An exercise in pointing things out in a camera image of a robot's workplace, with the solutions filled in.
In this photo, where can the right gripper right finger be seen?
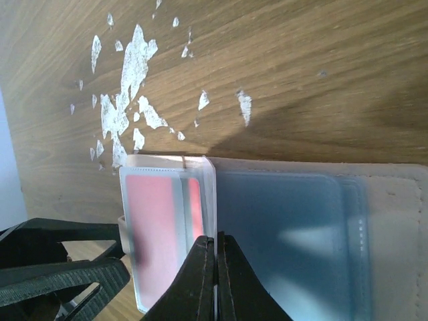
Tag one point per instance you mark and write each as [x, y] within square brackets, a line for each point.
[241, 295]

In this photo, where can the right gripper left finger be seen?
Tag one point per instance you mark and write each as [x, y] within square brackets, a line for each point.
[191, 294]

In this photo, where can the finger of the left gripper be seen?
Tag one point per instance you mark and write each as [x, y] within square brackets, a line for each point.
[40, 241]
[37, 291]

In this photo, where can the red credit card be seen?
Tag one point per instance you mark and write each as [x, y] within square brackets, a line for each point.
[165, 217]

